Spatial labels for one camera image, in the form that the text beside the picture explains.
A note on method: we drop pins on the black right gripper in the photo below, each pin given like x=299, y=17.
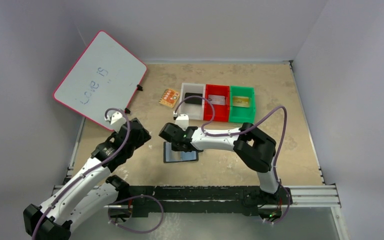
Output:
x=167, y=133

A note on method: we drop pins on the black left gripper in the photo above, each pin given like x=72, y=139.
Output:
x=143, y=138

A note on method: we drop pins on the black leather card holder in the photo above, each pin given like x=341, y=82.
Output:
x=171, y=156

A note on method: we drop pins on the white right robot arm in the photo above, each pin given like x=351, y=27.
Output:
x=253, y=146

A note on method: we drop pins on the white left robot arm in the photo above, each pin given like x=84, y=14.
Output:
x=90, y=189

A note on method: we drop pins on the orange card pack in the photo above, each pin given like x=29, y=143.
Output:
x=169, y=97

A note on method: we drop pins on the clear card in red bin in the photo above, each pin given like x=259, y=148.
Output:
x=217, y=99

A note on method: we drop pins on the gold card in green bin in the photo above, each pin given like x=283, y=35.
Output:
x=241, y=101

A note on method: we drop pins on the white plastic bin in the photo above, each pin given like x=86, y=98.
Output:
x=195, y=112

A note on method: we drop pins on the black object in white bin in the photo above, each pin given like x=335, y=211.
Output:
x=193, y=100

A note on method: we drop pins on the red plastic bin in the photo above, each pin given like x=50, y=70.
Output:
x=222, y=112

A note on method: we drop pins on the pink framed whiteboard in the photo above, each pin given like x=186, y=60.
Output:
x=106, y=75

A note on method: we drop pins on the green plastic bin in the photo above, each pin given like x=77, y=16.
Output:
x=242, y=114

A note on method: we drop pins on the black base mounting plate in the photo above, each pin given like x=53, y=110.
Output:
x=246, y=200

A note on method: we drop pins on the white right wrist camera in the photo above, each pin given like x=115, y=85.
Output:
x=181, y=120

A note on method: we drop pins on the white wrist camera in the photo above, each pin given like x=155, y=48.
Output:
x=181, y=120
x=116, y=121

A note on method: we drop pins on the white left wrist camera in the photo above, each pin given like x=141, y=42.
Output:
x=116, y=121

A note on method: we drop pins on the aluminium rail frame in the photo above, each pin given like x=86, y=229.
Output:
x=325, y=196

